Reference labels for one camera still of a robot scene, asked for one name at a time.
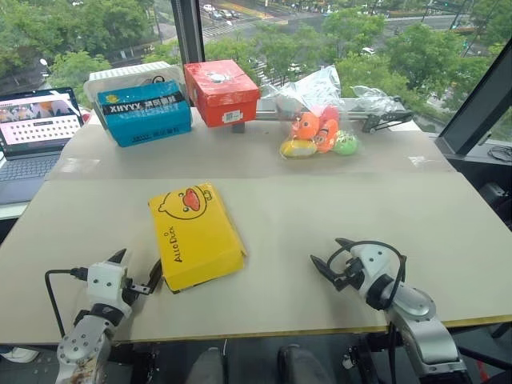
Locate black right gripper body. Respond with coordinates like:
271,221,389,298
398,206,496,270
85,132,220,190
333,257,366,293

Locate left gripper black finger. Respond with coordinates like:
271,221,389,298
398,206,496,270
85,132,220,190
146,258,164,295
106,247,129,266

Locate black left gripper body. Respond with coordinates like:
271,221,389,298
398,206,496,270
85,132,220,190
119,276,155,308

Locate yellow duck box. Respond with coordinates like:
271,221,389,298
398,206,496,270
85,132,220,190
147,182,250,294

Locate red cardboard box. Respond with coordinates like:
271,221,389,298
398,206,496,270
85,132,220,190
183,59,262,129

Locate green plush toy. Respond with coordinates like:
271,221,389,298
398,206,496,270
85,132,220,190
332,130,358,157

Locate yellow plush toy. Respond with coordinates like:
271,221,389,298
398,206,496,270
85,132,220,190
279,138,318,159

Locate orange clownfish plush toy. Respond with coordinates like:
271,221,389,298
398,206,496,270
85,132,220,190
313,118,342,154

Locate orange fish plush toy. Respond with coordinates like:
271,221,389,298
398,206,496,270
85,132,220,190
290,111,322,142

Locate pink orange plush toy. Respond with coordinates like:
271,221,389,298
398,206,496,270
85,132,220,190
318,104,342,126

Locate blue printed cardboard box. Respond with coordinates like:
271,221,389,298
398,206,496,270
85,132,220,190
97,79,193,149

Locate crumpled clear plastic wrap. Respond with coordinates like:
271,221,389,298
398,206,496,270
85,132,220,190
349,85,403,114

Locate open laptop computer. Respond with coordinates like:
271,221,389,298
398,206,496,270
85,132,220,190
0,86,86,206

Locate black equipment beside table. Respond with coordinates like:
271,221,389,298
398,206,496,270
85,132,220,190
478,181,512,231

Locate clear plastic toy bag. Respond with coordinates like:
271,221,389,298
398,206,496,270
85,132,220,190
274,65,364,160

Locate white plastic storage container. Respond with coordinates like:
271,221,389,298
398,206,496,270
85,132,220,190
83,61,187,121

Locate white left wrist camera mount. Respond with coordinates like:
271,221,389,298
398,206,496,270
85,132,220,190
85,261,130,310

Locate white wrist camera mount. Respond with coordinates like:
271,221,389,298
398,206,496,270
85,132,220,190
85,261,130,310
350,242,402,299

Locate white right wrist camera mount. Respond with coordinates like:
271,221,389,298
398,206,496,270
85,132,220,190
350,242,402,299

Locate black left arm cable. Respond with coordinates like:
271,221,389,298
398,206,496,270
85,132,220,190
44,266,90,338

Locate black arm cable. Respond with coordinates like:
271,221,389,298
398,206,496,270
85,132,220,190
44,266,90,338
326,239,408,311

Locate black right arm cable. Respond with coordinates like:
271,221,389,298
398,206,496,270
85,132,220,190
326,239,408,311

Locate black folding bracket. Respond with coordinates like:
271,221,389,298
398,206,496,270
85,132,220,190
361,106,415,135

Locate aluminium rail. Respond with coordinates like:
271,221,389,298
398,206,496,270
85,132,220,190
254,106,375,122

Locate thin black cable loop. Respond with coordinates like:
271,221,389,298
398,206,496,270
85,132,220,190
486,145,512,162

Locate dark slanted window frame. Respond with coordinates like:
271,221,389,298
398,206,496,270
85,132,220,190
434,58,512,158

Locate dark vertical window post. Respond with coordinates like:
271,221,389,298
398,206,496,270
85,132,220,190
173,0,206,68

